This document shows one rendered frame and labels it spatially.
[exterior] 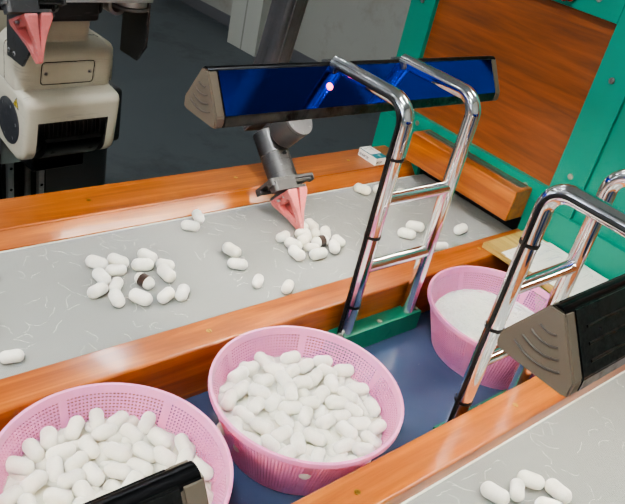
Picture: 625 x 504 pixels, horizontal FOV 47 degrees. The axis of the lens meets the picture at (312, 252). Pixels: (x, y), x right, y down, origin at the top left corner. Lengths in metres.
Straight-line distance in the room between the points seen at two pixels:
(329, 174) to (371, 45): 2.99
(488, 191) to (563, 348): 0.94
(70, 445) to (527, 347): 0.53
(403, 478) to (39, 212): 0.74
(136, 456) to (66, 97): 0.95
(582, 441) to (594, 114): 0.64
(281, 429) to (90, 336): 0.30
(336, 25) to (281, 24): 3.38
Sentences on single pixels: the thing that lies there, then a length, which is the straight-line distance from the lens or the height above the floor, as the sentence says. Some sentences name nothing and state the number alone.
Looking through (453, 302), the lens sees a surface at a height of 0.73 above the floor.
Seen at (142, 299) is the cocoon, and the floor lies 0.76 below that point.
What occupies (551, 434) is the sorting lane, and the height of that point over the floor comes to 0.74.
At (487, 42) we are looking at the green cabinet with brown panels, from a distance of 1.63.
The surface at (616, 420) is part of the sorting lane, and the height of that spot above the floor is 0.74.
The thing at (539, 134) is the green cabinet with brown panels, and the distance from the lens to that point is 1.56.
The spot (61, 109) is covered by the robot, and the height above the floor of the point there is 0.78.
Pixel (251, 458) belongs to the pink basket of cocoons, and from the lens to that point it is 0.93.
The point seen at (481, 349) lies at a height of 0.87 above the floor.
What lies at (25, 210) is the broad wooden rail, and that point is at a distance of 1.30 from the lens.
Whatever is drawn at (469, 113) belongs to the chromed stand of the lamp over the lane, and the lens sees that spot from 1.13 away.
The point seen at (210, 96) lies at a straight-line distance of 0.97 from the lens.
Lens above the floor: 1.41
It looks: 30 degrees down
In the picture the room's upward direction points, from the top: 14 degrees clockwise
